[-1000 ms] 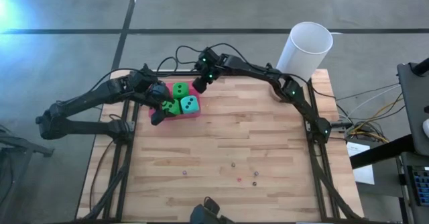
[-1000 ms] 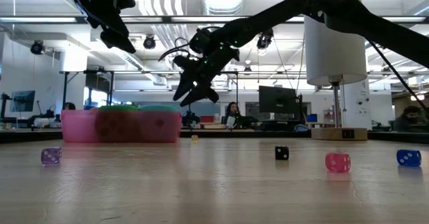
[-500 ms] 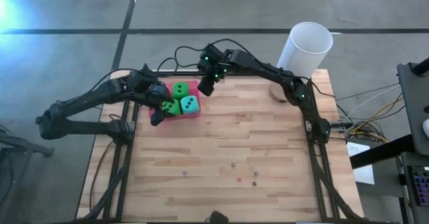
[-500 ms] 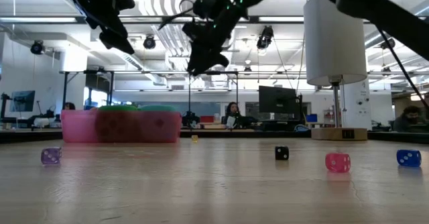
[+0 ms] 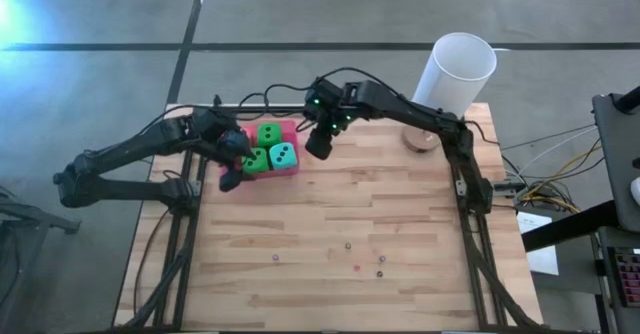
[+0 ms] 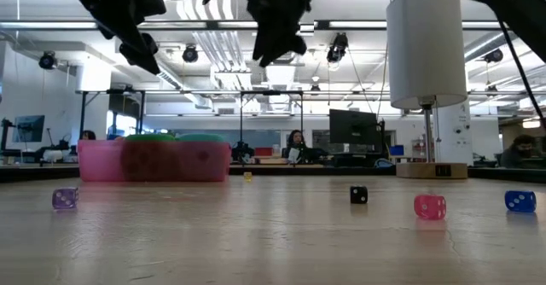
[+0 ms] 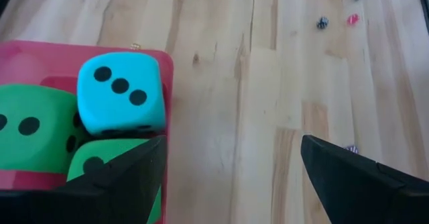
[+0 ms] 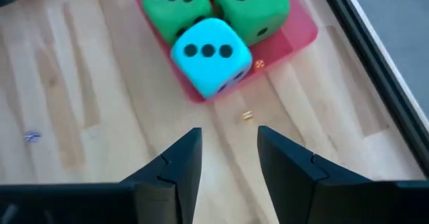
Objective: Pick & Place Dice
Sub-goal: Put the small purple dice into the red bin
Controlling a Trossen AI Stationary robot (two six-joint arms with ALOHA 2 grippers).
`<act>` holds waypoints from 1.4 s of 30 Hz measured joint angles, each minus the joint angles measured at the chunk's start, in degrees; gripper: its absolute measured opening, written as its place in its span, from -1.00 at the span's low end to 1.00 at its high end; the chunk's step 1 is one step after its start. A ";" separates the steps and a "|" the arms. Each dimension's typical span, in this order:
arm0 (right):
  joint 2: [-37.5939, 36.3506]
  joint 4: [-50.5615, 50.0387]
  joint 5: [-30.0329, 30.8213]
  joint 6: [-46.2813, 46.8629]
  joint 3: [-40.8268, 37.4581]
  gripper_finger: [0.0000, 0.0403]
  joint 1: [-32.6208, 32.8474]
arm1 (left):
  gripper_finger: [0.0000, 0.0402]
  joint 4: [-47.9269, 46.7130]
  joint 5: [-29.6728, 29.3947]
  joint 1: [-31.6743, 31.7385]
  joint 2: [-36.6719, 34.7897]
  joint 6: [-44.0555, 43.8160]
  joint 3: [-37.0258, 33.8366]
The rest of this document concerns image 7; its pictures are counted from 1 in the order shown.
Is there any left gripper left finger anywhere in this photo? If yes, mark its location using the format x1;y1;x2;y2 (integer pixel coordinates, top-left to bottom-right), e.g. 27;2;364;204
0;135;168;224

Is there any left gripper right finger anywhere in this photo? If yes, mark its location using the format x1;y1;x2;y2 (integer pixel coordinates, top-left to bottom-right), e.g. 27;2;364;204
300;134;429;224

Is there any large green foam die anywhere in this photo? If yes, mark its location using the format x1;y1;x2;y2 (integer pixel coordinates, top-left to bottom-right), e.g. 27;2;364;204
66;138;162;224
0;84;88;174

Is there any large teal foam die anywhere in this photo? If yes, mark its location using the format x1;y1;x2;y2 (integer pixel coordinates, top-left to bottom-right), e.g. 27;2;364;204
76;52;168;137

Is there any pink translucent plastic bin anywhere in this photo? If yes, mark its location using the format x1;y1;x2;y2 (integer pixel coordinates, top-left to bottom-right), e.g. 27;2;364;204
0;40;175;224

